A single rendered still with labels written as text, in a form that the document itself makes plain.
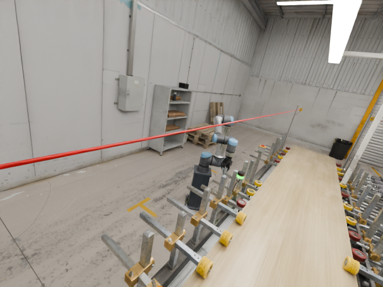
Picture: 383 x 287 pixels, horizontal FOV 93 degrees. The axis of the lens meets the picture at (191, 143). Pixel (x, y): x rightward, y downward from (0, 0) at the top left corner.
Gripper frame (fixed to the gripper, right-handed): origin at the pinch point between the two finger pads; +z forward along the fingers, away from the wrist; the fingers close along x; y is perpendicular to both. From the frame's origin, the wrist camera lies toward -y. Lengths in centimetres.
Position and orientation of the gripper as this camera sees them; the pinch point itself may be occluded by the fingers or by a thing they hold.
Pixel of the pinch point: (223, 173)
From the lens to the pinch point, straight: 192.7
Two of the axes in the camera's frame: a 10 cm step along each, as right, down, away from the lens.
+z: -1.8, 9.3, 3.3
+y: 5.6, -1.8, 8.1
